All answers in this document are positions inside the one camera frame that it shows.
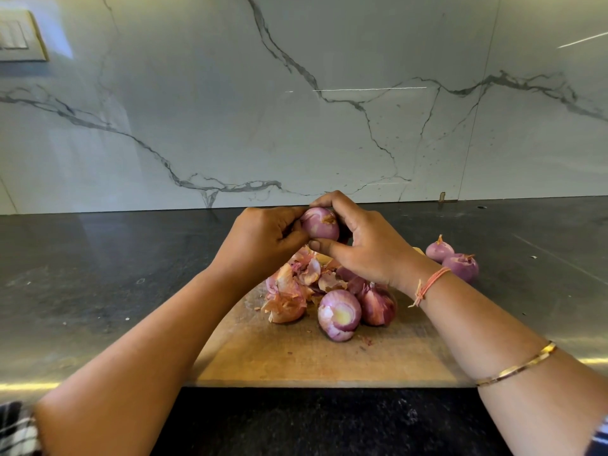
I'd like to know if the person's right hand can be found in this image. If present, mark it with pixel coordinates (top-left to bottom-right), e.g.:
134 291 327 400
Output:
308 191 440 293

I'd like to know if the person's left hand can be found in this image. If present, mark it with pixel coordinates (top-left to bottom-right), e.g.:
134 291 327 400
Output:
211 206 313 291

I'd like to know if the pile of onion peels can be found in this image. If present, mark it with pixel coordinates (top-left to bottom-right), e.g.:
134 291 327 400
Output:
261 244 374 326

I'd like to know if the brownish red onion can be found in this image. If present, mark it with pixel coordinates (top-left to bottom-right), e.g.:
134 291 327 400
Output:
300 206 341 242

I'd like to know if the small red onion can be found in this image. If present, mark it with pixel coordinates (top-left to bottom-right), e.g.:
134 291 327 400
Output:
424 234 456 264

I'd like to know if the red onion with pale patch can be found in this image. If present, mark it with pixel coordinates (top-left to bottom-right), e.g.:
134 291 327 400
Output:
316 288 363 343

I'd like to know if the person's right forearm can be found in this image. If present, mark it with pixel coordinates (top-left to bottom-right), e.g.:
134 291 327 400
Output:
413 272 608 456

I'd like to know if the person's left forearm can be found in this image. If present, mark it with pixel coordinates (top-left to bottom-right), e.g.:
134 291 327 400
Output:
35 272 250 456

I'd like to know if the wooden cutting board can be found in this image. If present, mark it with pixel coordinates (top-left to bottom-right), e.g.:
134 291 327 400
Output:
185 246 476 388

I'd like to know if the gold bangle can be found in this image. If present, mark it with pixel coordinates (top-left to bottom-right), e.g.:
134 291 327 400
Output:
476 341 559 388

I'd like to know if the black white plaid sleeve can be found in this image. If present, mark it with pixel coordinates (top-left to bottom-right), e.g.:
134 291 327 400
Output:
0 400 41 456

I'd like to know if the orange thread bracelet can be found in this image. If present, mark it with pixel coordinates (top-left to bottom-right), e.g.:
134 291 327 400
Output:
408 267 452 310

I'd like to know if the white wall switch plate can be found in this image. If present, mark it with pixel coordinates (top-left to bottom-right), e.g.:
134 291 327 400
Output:
0 9 49 63

